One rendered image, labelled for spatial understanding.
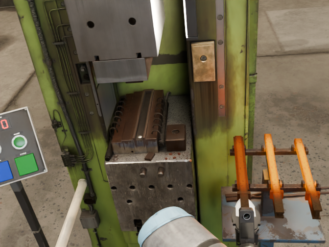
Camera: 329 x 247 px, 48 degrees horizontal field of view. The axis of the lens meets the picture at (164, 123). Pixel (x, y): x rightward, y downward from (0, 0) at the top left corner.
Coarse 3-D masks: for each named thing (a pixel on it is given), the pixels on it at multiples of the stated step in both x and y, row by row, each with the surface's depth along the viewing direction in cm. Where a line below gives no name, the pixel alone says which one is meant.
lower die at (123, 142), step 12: (132, 96) 192; (156, 96) 187; (132, 108) 180; (132, 120) 172; (156, 120) 169; (120, 132) 166; (132, 132) 164; (144, 132) 161; (156, 132) 161; (120, 144) 161; (132, 144) 161; (144, 144) 160; (156, 144) 160
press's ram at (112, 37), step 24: (72, 0) 127; (96, 0) 126; (120, 0) 125; (144, 0) 125; (72, 24) 131; (96, 24) 131; (120, 24) 130; (144, 24) 130; (96, 48) 136; (120, 48) 135; (144, 48) 135
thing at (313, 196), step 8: (296, 144) 152; (304, 152) 147; (304, 160) 143; (304, 168) 140; (304, 176) 136; (312, 184) 132; (312, 192) 129; (312, 200) 125; (312, 208) 127; (320, 208) 122; (312, 216) 124
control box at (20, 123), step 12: (24, 108) 149; (0, 120) 147; (12, 120) 148; (24, 120) 150; (0, 132) 147; (12, 132) 148; (24, 132) 150; (36, 132) 155; (0, 144) 147; (12, 144) 148; (24, 144) 150; (36, 144) 151; (0, 156) 148; (12, 156) 149; (36, 156) 151; (12, 168) 149; (12, 180) 149
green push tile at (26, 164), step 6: (24, 156) 149; (30, 156) 150; (18, 162) 149; (24, 162) 149; (30, 162) 150; (18, 168) 149; (24, 168) 149; (30, 168) 150; (36, 168) 150; (24, 174) 149
